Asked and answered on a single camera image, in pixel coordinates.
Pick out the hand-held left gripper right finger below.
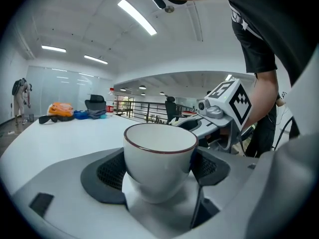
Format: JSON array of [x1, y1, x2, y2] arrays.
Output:
[[174, 147, 260, 239]]

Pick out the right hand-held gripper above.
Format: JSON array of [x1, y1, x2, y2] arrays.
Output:
[[174, 78, 253, 154]]

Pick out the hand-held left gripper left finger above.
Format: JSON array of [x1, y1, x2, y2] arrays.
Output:
[[11, 146, 161, 239]]

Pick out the white cup red rim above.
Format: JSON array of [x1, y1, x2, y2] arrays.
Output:
[[123, 122, 199, 205]]

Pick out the person's right forearm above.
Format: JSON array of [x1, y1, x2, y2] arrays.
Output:
[[240, 68, 280, 134]]

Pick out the person's right hand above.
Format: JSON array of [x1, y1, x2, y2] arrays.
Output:
[[218, 127, 230, 144]]

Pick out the black high-back chair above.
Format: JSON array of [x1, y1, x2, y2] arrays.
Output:
[[164, 96, 183, 124]]

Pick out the black metal railing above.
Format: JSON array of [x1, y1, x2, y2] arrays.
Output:
[[113, 100, 195, 124]]

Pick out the white rectangular table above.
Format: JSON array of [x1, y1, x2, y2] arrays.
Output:
[[0, 113, 200, 196]]

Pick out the person's black trousers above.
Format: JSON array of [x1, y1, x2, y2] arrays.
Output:
[[245, 103, 278, 158]]

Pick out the gray cloth pouch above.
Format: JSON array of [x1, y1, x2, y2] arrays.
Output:
[[86, 108, 108, 120]]

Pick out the black office chair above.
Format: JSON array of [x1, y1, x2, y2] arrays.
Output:
[[84, 94, 108, 112]]

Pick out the long ceiling light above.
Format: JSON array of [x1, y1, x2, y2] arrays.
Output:
[[41, 44, 67, 54], [83, 54, 109, 65], [117, 0, 158, 36]]

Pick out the person's black shirt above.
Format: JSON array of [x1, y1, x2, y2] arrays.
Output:
[[225, 0, 319, 87]]

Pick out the black cable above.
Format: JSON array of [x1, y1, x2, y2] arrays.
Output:
[[272, 115, 296, 151]]

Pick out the orange bag black strap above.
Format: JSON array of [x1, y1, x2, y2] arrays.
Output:
[[38, 102, 75, 125]]

